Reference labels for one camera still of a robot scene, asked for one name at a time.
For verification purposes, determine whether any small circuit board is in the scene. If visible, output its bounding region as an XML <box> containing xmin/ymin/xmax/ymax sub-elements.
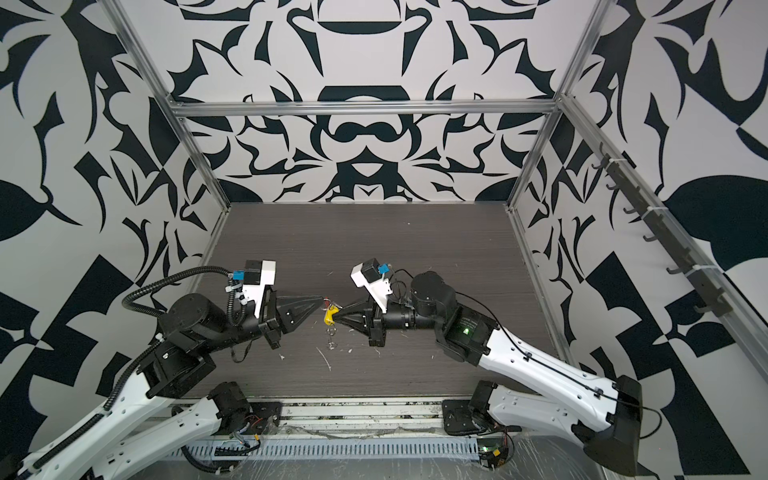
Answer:
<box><xmin>477</xmin><ymin>435</ymin><xmax>515</xmax><ymax>470</ymax></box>

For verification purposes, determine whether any white slotted cable duct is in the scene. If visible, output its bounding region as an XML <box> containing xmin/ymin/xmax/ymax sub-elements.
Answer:
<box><xmin>188</xmin><ymin>437</ymin><xmax>482</xmax><ymax>461</ymax></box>

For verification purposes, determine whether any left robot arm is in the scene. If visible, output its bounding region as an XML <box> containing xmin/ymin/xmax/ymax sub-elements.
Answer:
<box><xmin>1</xmin><ymin>289</ymin><xmax>324</xmax><ymax>479</ymax></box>

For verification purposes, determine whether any black wall hook rail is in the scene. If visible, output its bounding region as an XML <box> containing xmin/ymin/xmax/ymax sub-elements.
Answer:
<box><xmin>594</xmin><ymin>146</ymin><xmax>733</xmax><ymax>317</ymax></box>

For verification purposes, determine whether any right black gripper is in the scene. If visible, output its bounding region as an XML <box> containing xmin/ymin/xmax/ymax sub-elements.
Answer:
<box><xmin>338</xmin><ymin>293</ymin><xmax>451</xmax><ymax>348</ymax></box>

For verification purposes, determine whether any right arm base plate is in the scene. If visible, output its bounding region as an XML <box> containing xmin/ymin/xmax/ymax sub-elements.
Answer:
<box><xmin>441</xmin><ymin>400</ymin><xmax>523</xmax><ymax>436</ymax></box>

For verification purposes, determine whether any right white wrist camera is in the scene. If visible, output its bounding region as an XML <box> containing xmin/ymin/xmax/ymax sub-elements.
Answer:
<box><xmin>350</xmin><ymin>258</ymin><xmax>393</xmax><ymax>313</ymax></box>

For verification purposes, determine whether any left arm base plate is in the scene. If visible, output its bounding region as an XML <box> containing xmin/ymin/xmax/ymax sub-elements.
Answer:
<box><xmin>240</xmin><ymin>401</ymin><xmax>283</xmax><ymax>437</ymax></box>

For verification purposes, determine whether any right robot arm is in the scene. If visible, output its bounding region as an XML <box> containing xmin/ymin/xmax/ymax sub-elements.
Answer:
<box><xmin>327</xmin><ymin>271</ymin><xmax>643</xmax><ymax>477</ymax></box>

